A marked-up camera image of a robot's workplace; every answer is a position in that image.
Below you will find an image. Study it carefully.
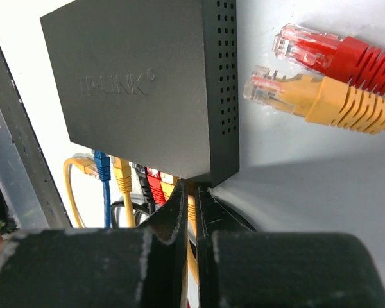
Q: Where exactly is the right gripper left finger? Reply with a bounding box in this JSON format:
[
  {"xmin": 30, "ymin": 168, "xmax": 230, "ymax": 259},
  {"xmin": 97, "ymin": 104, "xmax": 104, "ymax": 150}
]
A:
[{"xmin": 0, "ymin": 180, "xmax": 188, "ymax": 307}]

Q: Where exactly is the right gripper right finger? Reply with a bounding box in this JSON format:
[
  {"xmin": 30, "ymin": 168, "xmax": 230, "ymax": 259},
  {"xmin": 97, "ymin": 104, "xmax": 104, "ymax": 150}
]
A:
[{"xmin": 195, "ymin": 187, "xmax": 385, "ymax": 307}]

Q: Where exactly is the yellow ethernet cable pulled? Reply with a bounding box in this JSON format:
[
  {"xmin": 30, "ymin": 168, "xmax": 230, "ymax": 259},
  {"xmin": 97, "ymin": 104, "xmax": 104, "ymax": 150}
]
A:
[{"xmin": 160, "ymin": 65, "xmax": 385, "ymax": 289}]

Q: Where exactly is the black network switch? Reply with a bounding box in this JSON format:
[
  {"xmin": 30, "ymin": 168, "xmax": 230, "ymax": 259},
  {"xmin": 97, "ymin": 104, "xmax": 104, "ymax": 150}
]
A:
[{"xmin": 40, "ymin": 1, "xmax": 239, "ymax": 187}]

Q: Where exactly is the red ethernet cable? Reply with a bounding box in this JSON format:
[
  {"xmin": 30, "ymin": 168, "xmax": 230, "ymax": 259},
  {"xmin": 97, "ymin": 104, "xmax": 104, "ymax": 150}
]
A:
[{"xmin": 145, "ymin": 22, "xmax": 385, "ymax": 206}]

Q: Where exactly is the black ethernet cable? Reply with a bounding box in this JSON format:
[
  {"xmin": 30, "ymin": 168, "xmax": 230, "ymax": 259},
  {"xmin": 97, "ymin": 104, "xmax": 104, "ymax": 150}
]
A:
[{"xmin": 110, "ymin": 162, "xmax": 157, "ymax": 228}]

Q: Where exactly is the blue ethernet cable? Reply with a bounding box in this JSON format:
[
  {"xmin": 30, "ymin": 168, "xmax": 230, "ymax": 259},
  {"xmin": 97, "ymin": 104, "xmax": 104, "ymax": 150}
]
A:
[{"xmin": 92, "ymin": 150, "xmax": 112, "ymax": 229}]

